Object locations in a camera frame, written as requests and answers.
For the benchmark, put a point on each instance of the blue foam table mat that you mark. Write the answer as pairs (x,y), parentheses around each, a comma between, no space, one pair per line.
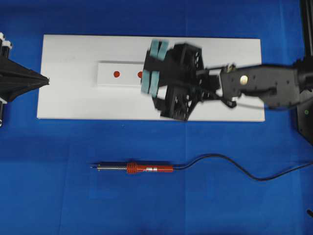
(47,186)

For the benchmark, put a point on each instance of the white raised strip plate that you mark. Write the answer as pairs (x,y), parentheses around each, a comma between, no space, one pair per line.
(128,73)

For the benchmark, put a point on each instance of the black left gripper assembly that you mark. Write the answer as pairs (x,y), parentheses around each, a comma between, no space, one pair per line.
(15,79)

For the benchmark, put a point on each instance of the right gripper black finger with teal pads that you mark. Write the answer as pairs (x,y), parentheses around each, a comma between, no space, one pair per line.
(157,58)

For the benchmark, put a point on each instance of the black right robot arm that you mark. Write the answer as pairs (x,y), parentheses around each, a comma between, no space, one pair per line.
(278,86)

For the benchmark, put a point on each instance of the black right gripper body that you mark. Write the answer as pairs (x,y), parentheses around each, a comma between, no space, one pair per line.
(183,72)

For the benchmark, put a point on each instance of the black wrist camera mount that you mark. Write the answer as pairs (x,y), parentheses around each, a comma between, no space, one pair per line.
(179,102)

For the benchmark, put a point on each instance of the black aluminium frame post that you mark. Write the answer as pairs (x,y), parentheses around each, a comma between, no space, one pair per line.
(307,25)

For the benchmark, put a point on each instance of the right gripper black finger holding iron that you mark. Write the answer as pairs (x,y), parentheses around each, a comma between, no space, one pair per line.
(151,81)

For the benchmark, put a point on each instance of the far orange dot mark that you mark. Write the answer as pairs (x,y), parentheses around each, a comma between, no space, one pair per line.
(116,74)

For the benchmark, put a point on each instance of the black base plate green led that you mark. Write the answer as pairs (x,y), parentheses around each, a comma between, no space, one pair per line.
(305,116)

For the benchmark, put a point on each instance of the white base board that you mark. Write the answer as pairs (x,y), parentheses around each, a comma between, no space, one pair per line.
(70,62)

